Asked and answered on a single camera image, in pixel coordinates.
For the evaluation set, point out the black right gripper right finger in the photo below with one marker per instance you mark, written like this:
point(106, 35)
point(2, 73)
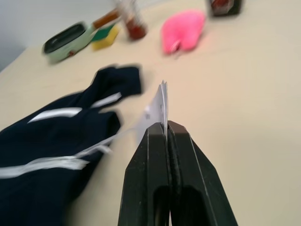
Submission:
point(200, 179)

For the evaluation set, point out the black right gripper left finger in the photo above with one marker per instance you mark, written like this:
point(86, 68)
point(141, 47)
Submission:
point(143, 174)

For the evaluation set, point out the white paper tag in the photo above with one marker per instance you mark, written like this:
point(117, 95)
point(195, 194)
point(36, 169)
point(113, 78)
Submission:
point(157, 110)

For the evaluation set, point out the navy jacket with white stripes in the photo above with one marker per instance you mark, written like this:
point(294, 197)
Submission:
point(56, 150)

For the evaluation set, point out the yellow green sponge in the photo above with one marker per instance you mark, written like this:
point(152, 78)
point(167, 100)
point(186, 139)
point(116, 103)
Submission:
point(104, 36)

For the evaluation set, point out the pink fluffy cloth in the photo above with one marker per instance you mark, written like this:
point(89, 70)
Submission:
point(182, 31)

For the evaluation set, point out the mint green pan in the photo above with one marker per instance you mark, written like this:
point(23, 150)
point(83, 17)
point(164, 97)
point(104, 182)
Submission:
point(68, 42)

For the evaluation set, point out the clear bottle with red sauce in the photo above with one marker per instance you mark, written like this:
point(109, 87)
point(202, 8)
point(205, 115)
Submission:
point(132, 18)

